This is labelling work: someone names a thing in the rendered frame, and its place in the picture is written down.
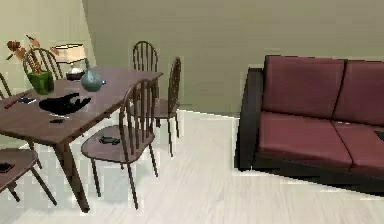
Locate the brown wooden spindle chair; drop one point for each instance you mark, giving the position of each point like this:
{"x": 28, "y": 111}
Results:
{"x": 171, "y": 100}
{"x": 43, "y": 61}
{"x": 130, "y": 133}
{"x": 16, "y": 163}
{"x": 145, "y": 56}

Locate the small black flat object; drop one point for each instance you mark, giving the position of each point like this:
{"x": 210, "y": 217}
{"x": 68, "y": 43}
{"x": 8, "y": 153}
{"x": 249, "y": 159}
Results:
{"x": 57, "y": 121}
{"x": 380, "y": 135}
{"x": 6, "y": 167}
{"x": 109, "y": 140}

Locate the brown wooden dining table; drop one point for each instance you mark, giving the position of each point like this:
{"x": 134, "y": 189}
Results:
{"x": 100, "y": 96}

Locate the blue-grey round vase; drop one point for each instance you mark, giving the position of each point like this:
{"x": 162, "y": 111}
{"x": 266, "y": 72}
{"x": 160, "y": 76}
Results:
{"x": 90, "y": 81}

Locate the dark red sofa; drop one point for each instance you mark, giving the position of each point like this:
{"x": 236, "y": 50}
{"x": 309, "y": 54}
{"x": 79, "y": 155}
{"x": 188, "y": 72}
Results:
{"x": 300, "y": 133}

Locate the black sculpted bowl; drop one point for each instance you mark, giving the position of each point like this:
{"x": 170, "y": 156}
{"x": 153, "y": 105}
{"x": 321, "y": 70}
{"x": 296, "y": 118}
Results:
{"x": 63, "y": 105}

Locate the white table lamp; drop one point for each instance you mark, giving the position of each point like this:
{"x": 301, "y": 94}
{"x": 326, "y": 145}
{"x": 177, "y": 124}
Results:
{"x": 74, "y": 55}

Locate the plant in green pot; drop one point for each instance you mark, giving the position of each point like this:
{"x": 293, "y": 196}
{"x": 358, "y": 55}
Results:
{"x": 40, "y": 80}

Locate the small dark phone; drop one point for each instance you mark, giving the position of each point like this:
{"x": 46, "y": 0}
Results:
{"x": 27, "y": 100}

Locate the red-brown pencil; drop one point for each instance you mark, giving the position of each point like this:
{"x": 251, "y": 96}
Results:
{"x": 15, "y": 100}

